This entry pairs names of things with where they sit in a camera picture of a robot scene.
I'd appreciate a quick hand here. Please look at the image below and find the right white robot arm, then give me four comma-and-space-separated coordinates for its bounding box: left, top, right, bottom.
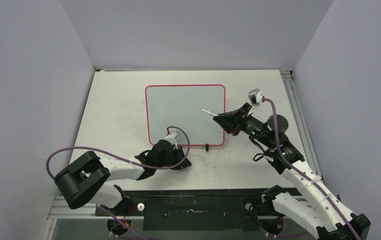
213, 103, 371, 240

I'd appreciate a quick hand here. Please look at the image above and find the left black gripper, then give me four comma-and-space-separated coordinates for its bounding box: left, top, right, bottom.
155, 145, 191, 170

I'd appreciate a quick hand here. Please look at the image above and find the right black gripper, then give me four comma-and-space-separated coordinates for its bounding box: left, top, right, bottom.
213, 102, 275, 148

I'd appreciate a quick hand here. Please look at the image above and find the white whiteboard marker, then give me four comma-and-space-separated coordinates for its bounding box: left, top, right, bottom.
199, 108, 218, 117

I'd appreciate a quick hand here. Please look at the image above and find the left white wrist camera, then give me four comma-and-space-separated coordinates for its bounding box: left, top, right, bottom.
164, 131, 181, 148

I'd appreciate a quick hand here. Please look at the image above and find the pink framed whiteboard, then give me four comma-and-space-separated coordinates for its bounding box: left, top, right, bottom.
144, 84, 226, 147

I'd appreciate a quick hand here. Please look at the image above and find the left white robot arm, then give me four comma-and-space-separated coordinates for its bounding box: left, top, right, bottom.
51, 139, 192, 216

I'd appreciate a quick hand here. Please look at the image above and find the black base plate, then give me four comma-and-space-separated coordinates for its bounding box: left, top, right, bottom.
109, 188, 290, 232

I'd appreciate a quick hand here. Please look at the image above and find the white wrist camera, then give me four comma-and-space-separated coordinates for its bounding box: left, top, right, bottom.
247, 88, 264, 106
164, 131, 181, 148

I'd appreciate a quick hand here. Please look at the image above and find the aluminium rail frame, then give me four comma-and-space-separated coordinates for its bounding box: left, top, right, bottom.
44, 70, 324, 240

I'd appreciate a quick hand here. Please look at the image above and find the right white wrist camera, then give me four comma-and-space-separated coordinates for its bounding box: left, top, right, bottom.
247, 88, 264, 106

